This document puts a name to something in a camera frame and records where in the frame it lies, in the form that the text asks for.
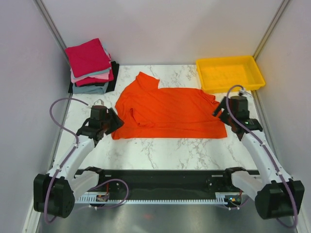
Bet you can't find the right aluminium frame post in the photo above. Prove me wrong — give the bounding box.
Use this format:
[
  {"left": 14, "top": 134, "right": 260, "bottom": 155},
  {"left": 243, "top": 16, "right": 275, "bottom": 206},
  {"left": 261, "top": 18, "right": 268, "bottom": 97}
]
[{"left": 253, "top": 0, "right": 292, "bottom": 61}]

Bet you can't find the orange t shirt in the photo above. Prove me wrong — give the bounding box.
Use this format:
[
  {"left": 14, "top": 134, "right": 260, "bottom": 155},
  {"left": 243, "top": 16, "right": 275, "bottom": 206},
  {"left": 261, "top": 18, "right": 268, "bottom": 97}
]
[{"left": 112, "top": 72, "right": 227, "bottom": 140}]

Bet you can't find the white slotted cable duct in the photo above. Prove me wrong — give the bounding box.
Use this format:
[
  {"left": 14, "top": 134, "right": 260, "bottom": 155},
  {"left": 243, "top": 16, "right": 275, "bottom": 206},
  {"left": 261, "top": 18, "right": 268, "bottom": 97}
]
[{"left": 75, "top": 192, "right": 227, "bottom": 205}]

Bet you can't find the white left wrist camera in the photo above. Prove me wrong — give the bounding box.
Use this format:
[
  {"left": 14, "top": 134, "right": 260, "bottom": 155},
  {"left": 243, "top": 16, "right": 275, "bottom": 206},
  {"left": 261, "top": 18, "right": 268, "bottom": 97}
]
[{"left": 91, "top": 99, "right": 105, "bottom": 109}]

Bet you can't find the left aluminium frame post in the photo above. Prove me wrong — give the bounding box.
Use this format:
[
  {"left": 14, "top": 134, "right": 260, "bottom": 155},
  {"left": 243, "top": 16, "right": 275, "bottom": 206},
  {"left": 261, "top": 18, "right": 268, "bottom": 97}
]
[{"left": 34, "top": 0, "right": 68, "bottom": 60}]

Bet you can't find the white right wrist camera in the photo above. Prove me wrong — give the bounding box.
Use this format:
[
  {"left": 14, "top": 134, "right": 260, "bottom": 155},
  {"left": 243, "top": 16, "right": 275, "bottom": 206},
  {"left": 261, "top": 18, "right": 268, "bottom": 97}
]
[{"left": 238, "top": 89, "right": 247, "bottom": 96}]

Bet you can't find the yellow plastic tray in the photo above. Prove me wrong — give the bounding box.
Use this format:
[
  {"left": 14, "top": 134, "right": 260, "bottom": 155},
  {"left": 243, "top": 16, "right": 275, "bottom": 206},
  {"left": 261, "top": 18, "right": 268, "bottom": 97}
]
[{"left": 196, "top": 55, "right": 266, "bottom": 94}]

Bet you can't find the crimson folded t shirt top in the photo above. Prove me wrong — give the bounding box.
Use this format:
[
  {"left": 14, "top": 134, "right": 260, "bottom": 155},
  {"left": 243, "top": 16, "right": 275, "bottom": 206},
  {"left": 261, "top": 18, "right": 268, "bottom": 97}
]
[{"left": 65, "top": 38, "right": 111, "bottom": 78}]

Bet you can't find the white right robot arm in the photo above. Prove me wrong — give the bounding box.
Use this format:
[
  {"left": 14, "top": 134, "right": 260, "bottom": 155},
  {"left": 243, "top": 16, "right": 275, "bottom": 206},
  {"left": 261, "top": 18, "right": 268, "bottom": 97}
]
[{"left": 213, "top": 96, "right": 305, "bottom": 219}]

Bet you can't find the grey-blue folded t shirt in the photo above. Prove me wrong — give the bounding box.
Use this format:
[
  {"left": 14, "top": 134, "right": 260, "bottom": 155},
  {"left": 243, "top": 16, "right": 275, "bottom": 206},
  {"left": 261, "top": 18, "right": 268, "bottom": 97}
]
[{"left": 72, "top": 83, "right": 109, "bottom": 94}]

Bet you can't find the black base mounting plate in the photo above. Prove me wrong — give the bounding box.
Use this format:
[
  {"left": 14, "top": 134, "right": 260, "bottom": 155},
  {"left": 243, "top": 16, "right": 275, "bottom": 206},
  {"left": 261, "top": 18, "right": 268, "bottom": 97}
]
[{"left": 75, "top": 169, "right": 251, "bottom": 201}]

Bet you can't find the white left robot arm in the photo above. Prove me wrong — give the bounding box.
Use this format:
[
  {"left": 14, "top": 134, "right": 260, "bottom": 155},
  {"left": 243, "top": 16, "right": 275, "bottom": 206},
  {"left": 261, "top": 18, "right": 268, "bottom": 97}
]
[{"left": 34, "top": 105, "right": 124, "bottom": 218}]

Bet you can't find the teal folded t shirt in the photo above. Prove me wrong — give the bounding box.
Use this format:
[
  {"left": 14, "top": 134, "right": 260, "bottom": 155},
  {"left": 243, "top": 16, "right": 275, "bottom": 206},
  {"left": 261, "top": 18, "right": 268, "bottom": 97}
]
[{"left": 70, "top": 68, "right": 111, "bottom": 79}]

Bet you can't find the pink folded t shirt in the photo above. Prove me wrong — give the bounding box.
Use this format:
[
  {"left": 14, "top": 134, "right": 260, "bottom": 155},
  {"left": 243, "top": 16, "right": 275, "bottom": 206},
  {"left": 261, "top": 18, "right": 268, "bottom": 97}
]
[{"left": 70, "top": 72, "right": 110, "bottom": 83}]

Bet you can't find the crimson folded t shirt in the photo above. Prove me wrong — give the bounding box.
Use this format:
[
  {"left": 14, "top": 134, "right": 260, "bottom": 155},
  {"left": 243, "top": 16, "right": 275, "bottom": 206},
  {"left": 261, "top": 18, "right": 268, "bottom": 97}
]
[
  {"left": 75, "top": 70, "right": 114, "bottom": 87},
  {"left": 65, "top": 38, "right": 111, "bottom": 78}
]

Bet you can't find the black folded t shirt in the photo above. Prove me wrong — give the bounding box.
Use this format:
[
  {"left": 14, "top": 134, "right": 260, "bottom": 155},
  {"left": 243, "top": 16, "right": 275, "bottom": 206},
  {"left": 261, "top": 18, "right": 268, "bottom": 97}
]
[{"left": 68, "top": 61, "right": 120, "bottom": 94}]

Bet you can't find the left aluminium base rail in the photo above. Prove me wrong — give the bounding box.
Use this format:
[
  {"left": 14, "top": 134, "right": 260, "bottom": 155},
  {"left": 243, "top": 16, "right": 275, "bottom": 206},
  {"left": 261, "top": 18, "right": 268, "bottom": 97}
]
[{"left": 22, "top": 205, "right": 41, "bottom": 233}]

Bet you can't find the aluminium frame post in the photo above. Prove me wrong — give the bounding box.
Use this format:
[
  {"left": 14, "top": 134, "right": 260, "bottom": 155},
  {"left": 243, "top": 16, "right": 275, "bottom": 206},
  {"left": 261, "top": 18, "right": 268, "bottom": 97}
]
[
  {"left": 253, "top": 0, "right": 292, "bottom": 61},
  {"left": 34, "top": 0, "right": 68, "bottom": 60}
]

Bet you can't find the crimson folded t shirt lower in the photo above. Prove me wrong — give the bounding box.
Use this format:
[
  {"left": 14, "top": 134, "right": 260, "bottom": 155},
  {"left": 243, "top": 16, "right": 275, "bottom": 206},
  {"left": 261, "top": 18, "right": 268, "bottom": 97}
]
[{"left": 75, "top": 70, "right": 114, "bottom": 87}]

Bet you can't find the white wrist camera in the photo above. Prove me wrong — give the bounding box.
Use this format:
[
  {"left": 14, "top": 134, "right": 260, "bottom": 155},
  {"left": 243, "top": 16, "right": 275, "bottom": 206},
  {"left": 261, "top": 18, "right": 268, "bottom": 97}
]
[
  {"left": 238, "top": 89, "right": 247, "bottom": 96},
  {"left": 91, "top": 99, "right": 105, "bottom": 109}
]

